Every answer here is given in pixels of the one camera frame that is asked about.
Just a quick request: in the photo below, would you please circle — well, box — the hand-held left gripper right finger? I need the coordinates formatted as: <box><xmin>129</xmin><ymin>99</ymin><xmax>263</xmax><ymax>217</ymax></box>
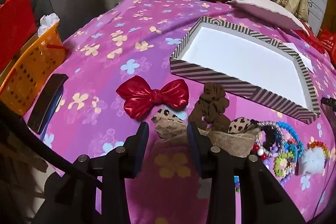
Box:
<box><xmin>187</xmin><ymin>121</ymin><xmax>306</xmax><ymax>224</ymax></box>

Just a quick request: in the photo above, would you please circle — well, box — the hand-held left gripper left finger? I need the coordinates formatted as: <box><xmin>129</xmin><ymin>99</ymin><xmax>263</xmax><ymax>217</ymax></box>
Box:
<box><xmin>31</xmin><ymin>121</ymin><xmax>150</xmax><ymax>224</ymax></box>

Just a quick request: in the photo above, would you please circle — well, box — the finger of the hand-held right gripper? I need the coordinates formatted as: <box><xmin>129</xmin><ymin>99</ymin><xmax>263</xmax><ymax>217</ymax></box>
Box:
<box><xmin>321</xmin><ymin>97</ymin><xmax>336</xmax><ymax>111</ymax></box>

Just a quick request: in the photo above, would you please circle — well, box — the leopard burlap bow hair clip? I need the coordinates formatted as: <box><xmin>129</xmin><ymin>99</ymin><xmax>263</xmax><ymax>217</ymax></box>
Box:
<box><xmin>151</xmin><ymin>107</ymin><xmax>261</xmax><ymax>159</ymax></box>

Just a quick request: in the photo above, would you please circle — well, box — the rainbow bead bracelet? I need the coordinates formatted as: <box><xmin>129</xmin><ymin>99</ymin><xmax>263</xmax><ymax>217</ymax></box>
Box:
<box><xmin>307</xmin><ymin>140</ymin><xmax>330</xmax><ymax>163</ymax></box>

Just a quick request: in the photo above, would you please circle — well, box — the white fluffy hair clip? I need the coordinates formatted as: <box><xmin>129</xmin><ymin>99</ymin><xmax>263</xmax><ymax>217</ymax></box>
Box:
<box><xmin>297</xmin><ymin>148</ymin><xmax>328</xmax><ymax>175</ymax></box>

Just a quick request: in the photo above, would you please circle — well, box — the silver sparkly hair tie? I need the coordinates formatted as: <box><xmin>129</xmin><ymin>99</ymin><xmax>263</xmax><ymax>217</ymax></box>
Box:
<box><xmin>256</xmin><ymin>121</ymin><xmax>286</xmax><ymax>159</ymax></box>

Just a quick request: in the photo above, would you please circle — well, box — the black hair tie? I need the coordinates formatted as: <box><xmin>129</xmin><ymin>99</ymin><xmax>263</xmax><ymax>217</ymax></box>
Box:
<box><xmin>262</xmin><ymin>128</ymin><xmax>280</xmax><ymax>152</ymax></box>

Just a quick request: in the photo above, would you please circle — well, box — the striped cardboard box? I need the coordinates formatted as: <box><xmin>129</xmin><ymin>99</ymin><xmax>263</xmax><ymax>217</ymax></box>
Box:
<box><xmin>169</xmin><ymin>16</ymin><xmax>321</xmax><ymax>125</ymax></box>

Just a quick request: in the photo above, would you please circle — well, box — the shiny red bow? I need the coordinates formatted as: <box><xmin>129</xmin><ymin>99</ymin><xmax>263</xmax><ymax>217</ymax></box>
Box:
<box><xmin>115</xmin><ymin>76</ymin><xmax>190</xmax><ymax>120</ymax></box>

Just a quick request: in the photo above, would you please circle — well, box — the brown scrunchie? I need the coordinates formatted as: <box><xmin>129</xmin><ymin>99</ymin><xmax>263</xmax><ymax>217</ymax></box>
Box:
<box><xmin>188</xmin><ymin>82</ymin><xmax>230</xmax><ymax>132</ymax></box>

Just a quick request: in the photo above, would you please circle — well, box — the white paper sheet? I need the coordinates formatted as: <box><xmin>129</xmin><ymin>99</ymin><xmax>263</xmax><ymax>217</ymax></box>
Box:
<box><xmin>282</xmin><ymin>42</ymin><xmax>313</xmax><ymax>71</ymax></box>

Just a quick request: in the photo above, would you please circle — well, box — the red bag with gold print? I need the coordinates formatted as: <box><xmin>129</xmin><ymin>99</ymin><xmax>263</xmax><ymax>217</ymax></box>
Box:
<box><xmin>316</xmin><ymin>27</ymin><xmax>336</xmax><ymax>56</ymax></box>

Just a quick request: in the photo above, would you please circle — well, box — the red fringed cushion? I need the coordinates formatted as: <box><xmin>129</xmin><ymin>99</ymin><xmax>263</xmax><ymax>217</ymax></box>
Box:
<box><xmin>294</xmin><ymin>28</ymin><xmax>328</xmax><ymax>54</ymax></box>

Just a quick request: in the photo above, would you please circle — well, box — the black smartphone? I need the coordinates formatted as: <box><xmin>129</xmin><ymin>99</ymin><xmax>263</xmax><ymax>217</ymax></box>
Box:
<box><xmin>27</xmin><ymin>73</ymin><xmax>69</xmax><ymax>135</ymax></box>

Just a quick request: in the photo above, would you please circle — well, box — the pink floral bedsheet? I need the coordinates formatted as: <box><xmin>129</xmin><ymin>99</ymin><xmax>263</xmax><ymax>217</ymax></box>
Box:
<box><xmin>22</xmin><ymin>0</ymin><xmax>336</xmax><ymax>224</ymax></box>

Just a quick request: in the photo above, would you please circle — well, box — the pale pink pillow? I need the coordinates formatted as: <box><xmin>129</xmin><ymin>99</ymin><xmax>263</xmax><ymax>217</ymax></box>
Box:
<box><xmin>227</xmin><ymin>0</ymin><xmax>307</xmax><ymax>31</ymax></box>

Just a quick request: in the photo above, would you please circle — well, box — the orange plastic basket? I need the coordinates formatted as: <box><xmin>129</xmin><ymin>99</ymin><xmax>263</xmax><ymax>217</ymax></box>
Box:
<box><xmin>0</xmin><ymin>21</ymin><xmax>67</xmax><ymax>115</ymax></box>

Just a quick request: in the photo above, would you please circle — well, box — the white crumpled tissue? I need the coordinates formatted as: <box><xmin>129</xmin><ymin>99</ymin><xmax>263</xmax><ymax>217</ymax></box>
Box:
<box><xmin>37</xmin><ymin>13</ymin><xmax>61</xmax><ymax>37</ymax></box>

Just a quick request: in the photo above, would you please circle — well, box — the red paper bag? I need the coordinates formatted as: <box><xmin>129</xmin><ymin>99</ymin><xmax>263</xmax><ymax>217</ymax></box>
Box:
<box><xmin>0</xmin><ymin>0</ymin><xmax>37</xmax><ymax>69</ymax></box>

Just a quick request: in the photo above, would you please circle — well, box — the blue bead bracelet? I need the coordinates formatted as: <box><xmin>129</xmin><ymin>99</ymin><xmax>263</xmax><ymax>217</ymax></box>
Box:
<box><xmin>277</xmin><ymin>122</ymin><xmax>305</xmax><ymax>163</ymax></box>

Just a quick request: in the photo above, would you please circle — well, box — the red and white bead bracelet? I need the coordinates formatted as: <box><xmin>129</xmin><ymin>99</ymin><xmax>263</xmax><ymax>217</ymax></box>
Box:
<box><xmin>251</xmin><ymin>145</ymin><xmax>271</xmax><ymax>159</ymax></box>

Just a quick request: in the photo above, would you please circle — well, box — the green and yellow bead ring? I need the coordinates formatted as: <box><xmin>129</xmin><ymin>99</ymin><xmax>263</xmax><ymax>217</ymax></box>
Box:
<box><xmin>273</xmin><ymin>153</ymin><xmax>297</xmax><ymax>178</ymax></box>

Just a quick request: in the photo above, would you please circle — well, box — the black cable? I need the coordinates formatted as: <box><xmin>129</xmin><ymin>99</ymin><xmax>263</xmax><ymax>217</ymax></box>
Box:
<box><xmin>0</xmin><ymin>102</ymin><xmax>101</xmax><ymax>184</ymax></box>

